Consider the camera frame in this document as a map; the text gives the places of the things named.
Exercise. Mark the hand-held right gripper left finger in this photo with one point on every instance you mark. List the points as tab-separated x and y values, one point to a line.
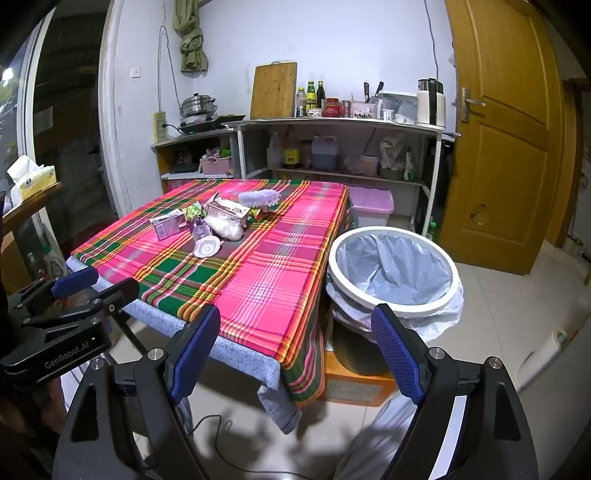
198	353

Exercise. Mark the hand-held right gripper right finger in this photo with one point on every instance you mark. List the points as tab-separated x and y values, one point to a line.
397	355

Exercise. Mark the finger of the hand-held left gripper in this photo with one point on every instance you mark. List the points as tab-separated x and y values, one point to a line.
117	293
76	279

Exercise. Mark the translucent bin liner bag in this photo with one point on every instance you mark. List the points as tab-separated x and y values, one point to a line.
397	272

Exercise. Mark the trash bin with white rim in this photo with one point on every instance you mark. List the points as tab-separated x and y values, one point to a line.
342	287

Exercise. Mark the green wrapper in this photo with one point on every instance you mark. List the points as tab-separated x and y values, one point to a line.
194	211

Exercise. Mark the black table leg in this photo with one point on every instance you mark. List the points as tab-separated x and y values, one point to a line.
131	334

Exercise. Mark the grey-blue under cloth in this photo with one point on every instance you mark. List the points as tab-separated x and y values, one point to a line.
249	364

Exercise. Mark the cardboard box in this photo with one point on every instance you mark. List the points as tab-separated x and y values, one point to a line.
355	387

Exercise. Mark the purple carton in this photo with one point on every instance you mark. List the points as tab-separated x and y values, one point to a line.
167	226

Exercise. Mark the wooden side table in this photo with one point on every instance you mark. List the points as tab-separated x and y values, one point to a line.
27	205

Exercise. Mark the white plastic lid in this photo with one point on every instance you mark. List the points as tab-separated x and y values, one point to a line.
207	247

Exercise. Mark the pink plaid tablecloth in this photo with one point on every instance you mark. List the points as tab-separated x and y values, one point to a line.
268	277

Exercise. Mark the clear plastic cup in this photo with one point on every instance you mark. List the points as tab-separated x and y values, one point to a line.
199	230

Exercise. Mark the tissue box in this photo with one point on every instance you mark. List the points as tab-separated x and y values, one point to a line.
34	182

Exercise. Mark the white plastic bag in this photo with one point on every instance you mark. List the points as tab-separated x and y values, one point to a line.
227	230

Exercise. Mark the green bottle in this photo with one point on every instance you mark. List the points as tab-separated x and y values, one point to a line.
431	233

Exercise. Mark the sliding glass door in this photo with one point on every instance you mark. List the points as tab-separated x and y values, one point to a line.
69	138

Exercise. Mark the white plastic appliance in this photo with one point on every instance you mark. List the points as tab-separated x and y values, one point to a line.
542	357

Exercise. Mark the pink lidded storage box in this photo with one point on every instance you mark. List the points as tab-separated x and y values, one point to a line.
371	201

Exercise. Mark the pink basket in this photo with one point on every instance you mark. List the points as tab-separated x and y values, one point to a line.
216	165

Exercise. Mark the small white shelf unit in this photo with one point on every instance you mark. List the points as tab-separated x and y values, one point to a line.
194	141

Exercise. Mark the yellow power strip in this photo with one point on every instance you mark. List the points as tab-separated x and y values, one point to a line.
160	127

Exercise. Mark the white spray bottle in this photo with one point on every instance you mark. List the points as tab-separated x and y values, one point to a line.
408	166

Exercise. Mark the black induction cooker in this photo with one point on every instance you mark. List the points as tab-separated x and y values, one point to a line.
207	123

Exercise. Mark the white bucket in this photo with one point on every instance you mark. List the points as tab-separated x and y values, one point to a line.
369	165

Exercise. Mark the steel steamer pot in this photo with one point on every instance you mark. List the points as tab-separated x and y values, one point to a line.
197	105

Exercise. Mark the bunched plastic bags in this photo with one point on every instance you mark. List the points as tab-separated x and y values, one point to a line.
391	150

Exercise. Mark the white plastic bottle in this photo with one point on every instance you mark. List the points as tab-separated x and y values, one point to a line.
274	152

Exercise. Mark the large jug of dark liquid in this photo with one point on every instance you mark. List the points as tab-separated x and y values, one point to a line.
325	154

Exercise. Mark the yellow label vinegar bottle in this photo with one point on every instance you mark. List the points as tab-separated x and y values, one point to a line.
290	154

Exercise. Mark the yellow wooden door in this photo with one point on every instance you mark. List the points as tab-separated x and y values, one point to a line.
498	161

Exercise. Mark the dark jar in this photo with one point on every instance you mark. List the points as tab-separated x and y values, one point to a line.
305	154

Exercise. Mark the large white shelf unit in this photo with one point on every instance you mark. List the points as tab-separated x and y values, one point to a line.
332	122

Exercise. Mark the pink knife holder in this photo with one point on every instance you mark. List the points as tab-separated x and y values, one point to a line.
364	110

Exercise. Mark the clear plastic container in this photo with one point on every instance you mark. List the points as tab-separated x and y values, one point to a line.
398	107

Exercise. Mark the white electric kettle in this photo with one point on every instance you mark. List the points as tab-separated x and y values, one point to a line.
431	108

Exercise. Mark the small drinking glass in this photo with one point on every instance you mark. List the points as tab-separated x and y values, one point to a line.
346	109

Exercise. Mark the red jar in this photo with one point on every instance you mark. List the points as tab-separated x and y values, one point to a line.
331	108

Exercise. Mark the bamboo cutting board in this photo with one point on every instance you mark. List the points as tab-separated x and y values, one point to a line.
273	90

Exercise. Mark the hanging green cloth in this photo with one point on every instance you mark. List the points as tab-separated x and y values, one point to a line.
191	46

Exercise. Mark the clear plastic bottle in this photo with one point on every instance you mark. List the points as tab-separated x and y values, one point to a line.
301	104

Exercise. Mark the dark sauce bottle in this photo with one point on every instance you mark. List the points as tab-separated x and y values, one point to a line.
321	97

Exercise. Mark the yellow oil bottle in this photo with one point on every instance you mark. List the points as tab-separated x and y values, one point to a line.
311	97

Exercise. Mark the white wall switch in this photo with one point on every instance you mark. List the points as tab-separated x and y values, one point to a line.
136	72

